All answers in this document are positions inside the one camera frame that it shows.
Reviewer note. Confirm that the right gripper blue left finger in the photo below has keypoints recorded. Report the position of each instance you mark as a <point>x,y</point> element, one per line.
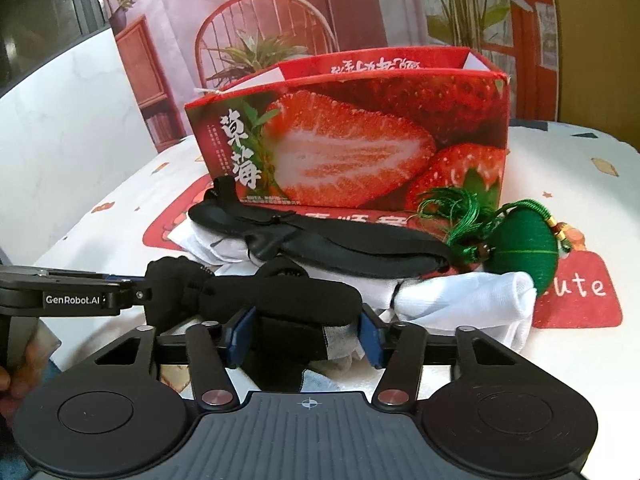
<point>237,336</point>

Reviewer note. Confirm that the red strawberry cardboard box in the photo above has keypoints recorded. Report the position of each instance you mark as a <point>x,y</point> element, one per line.
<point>377,128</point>

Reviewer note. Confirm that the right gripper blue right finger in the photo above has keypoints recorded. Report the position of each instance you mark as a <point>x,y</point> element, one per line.
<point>371,336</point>

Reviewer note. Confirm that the green tasselled egg ornament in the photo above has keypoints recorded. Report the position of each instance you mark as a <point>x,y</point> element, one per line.
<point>520,236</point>

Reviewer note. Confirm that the operator left hand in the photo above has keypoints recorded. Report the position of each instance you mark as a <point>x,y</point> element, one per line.
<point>18,384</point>

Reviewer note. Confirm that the bear print table cloth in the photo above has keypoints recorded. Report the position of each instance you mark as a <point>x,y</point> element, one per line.
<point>585,177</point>

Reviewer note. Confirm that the black sleep eye mask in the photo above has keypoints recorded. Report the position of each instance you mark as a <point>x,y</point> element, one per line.
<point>370,250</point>

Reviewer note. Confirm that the white sock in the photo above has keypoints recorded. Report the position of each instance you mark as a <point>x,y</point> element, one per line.
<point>501,305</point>

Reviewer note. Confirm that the black fabric glove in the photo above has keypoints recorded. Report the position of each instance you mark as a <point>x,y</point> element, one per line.
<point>297,320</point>

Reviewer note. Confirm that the printed living room backdrop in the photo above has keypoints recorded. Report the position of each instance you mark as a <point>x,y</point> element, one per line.
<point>173,50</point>

